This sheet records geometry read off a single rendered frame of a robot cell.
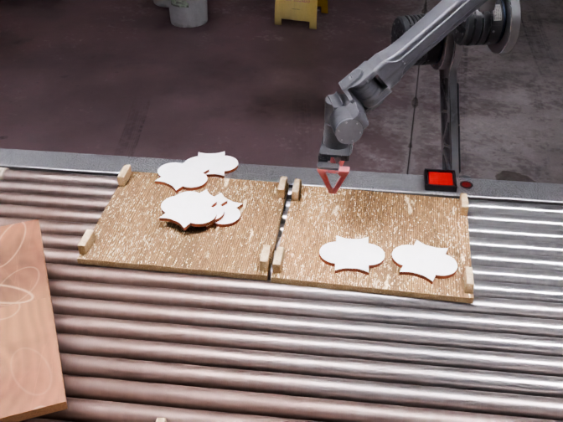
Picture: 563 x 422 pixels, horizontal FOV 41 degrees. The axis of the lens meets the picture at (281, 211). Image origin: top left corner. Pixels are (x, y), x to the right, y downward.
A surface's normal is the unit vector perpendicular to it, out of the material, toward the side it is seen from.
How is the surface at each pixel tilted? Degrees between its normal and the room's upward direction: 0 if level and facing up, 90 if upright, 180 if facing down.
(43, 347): 0
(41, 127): 0
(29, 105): 0
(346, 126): 90
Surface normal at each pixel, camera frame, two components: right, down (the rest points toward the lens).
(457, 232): 0.00, -0.81
